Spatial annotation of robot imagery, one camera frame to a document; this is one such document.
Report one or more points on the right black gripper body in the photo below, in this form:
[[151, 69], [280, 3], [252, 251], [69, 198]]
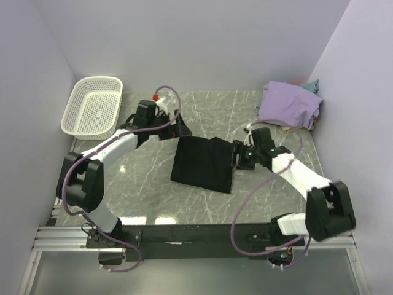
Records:
[[248, 155]]

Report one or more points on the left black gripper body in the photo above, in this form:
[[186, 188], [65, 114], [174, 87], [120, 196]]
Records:
[[166, 133]]

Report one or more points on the black floral t shirt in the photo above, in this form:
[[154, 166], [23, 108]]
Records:
[[204, 163]]

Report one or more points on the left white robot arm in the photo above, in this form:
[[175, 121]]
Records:
[[81, 180]]

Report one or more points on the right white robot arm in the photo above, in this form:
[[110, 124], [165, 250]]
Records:
[[329, 210]]

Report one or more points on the tan folded garment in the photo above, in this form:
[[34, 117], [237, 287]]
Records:
[[291, 129]]

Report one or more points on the folded lavender t shirt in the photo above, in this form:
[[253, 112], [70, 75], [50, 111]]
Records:
[[288, 105]]

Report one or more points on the white perforated plastic basket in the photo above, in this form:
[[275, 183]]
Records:
[[93, 108]]

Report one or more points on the teal folded garment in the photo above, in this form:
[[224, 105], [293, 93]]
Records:
[[311, 86]]

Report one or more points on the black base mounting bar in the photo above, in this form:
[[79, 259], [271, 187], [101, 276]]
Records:
[[176, 241]]

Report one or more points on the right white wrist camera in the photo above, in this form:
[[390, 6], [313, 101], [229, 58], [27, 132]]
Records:
[[248, 141]]

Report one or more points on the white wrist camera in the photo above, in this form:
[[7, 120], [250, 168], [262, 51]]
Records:
[[248, 141], [164, 103]]

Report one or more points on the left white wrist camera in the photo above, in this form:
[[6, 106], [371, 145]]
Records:
[[164, 103]]

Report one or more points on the aluminium rail frame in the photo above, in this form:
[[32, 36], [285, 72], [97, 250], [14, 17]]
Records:
[[72, 239]]

